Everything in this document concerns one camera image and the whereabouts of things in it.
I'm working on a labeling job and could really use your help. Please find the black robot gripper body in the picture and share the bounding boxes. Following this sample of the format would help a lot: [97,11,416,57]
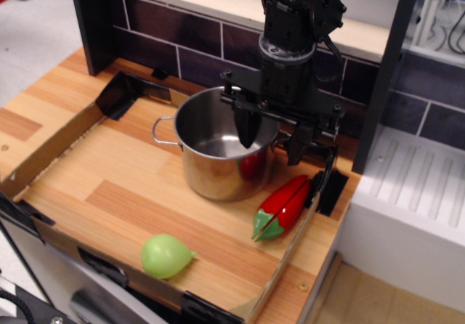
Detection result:
[221,35,345,139]

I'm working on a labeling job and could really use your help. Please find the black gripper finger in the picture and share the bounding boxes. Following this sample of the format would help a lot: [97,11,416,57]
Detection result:
[286,123,314,166]
[234,108,262,148]

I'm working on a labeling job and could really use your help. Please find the stainless steel pot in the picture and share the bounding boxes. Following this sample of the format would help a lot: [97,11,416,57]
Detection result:
[152,87,279,201]

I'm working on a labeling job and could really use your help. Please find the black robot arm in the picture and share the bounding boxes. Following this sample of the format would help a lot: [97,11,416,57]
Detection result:
[222,0,347,166]

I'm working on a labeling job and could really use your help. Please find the cardboard fence with black tape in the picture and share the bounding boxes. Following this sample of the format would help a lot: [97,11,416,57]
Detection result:
[1,69,350,323]

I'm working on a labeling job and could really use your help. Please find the red toy chili pepper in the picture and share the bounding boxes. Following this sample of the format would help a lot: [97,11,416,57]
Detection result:
[251,175,312,242]

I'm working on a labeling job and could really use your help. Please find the white toy sink drainboard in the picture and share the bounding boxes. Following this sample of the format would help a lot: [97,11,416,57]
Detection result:
[338,128,464,311]

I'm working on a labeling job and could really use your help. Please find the green toy pear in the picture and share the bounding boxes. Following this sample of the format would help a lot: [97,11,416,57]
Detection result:
[141,234,197,279]

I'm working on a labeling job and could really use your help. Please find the dark grey shelf post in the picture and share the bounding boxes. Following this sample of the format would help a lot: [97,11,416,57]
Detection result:
[352,0,416,174]

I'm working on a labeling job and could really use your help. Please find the black cables in background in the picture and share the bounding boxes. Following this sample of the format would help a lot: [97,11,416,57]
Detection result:
[424,0,465,56]

